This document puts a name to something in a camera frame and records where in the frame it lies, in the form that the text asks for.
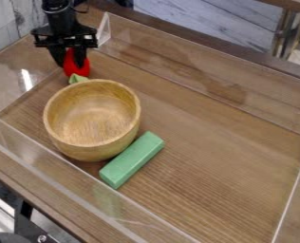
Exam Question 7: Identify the clear acrylic tray wall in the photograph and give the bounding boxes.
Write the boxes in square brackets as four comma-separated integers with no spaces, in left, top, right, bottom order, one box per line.
[0,120,200,243]

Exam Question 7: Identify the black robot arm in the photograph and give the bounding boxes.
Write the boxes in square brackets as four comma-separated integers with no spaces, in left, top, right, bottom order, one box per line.
[32,0,98,68]

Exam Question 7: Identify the wooden bowl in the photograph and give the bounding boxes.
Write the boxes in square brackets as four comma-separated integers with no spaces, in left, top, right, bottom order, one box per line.
[42,79,141,162]

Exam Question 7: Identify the black table frame bracket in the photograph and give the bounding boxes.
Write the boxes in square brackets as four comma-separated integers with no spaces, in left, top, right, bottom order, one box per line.
[14,200,60,243]

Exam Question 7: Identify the green rectangular block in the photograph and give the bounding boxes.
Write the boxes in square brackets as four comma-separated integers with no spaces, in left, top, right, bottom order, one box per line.
[100,131,165,189]

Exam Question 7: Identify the red plush fruit green stem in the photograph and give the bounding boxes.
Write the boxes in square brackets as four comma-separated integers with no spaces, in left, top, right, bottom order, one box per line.
[64,48,90,84]

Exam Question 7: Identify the metal table leg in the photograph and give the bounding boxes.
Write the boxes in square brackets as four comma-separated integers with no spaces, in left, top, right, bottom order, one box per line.
[272,9,300,60]

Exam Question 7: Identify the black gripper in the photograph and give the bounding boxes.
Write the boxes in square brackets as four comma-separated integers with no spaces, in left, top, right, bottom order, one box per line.
[32,9,98,68]

